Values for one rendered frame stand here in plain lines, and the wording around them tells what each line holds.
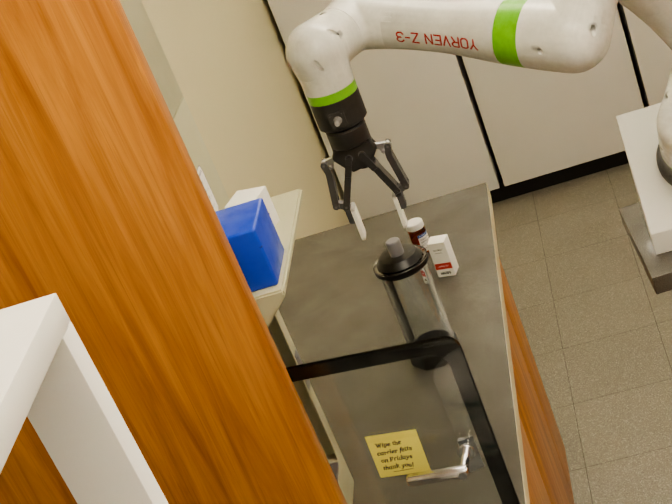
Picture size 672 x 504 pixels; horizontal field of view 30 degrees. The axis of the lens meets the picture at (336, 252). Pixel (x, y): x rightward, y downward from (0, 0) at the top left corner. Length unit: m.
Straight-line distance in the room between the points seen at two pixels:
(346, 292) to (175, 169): 1.36
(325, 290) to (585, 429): 1.15
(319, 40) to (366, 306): 0.78
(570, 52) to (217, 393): 0.81
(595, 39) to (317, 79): 0.48
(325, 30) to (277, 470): 0.81
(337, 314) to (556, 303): 1.69
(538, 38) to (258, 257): 0.66
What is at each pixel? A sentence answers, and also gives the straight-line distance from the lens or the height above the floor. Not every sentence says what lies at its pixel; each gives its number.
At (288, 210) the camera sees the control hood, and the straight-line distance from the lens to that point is 1.91.
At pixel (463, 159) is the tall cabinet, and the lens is 5.00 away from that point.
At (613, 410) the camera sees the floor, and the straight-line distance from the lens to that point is 3.80.
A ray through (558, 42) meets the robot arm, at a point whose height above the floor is 1.54.
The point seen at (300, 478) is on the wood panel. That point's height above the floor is 1.26.
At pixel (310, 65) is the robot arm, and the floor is 1.60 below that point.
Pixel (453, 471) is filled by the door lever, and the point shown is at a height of 1.21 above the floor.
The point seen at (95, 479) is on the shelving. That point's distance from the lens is 0.78.
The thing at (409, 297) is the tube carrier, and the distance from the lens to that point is 2.39.
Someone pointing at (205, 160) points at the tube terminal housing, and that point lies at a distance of 1.93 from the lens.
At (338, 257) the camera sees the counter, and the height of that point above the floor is 0.94.
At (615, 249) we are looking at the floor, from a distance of 4.56.
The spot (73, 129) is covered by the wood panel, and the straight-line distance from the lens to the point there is 1.54.
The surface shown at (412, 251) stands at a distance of 2.38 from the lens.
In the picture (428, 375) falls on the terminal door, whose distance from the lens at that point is 1.71.
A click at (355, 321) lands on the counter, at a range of 2.73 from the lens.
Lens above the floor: 2.25
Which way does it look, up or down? 26 degrees down
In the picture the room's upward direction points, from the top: 22 degrees counter-clockwise
